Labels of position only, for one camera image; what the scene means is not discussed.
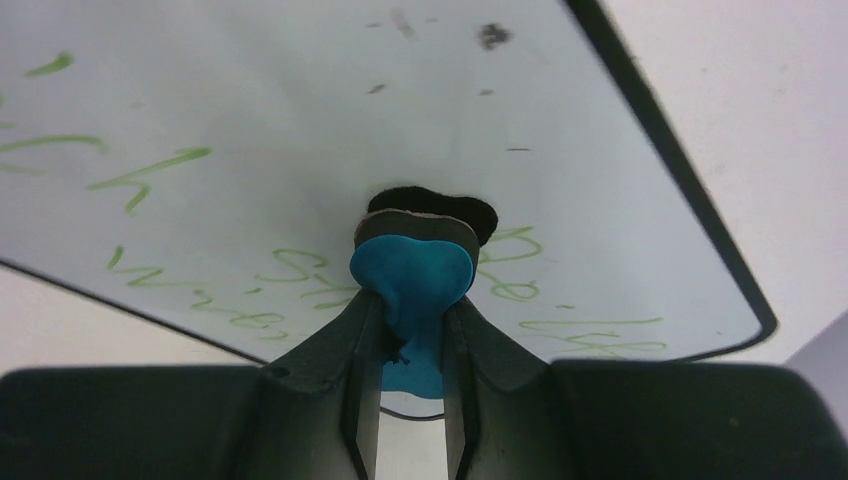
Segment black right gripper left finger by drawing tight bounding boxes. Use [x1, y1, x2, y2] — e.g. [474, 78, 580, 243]
[235, 291, 384, 479]

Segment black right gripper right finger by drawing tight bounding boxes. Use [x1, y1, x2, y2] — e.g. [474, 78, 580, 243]
[441, 297, 589, 479]

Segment blue whiteboard eraser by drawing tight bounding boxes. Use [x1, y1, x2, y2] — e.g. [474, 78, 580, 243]
[349, 186, 499, 400]

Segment black framed small whiteboard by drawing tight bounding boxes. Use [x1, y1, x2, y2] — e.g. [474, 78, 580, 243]
[0, 0, 779, 423]

